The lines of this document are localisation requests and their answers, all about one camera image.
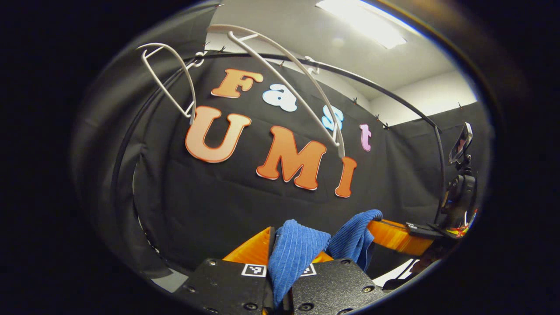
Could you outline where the large ceiling light panel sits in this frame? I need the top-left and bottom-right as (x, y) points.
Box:
(315, 0), (407, 49)

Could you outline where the black backdrop cloth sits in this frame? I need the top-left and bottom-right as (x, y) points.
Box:
(72, 0), (493, 280)

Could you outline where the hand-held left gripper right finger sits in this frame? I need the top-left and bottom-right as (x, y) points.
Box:
(287, 250), (390, 315)

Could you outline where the small white clothes hanger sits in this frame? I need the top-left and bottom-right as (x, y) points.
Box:
(136, 42), (197, 126)

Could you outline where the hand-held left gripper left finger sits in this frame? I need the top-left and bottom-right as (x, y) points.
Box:
(173, 226), (276, 315)

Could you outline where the black clothes rack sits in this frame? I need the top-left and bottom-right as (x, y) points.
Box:
(109, 52), (447, 267)

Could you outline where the blue corduroy jacket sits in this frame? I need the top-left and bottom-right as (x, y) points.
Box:
(268, 209), (383, 309)

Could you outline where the large white clothes hanger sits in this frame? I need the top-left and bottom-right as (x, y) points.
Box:
(208, 24), (346, 159)

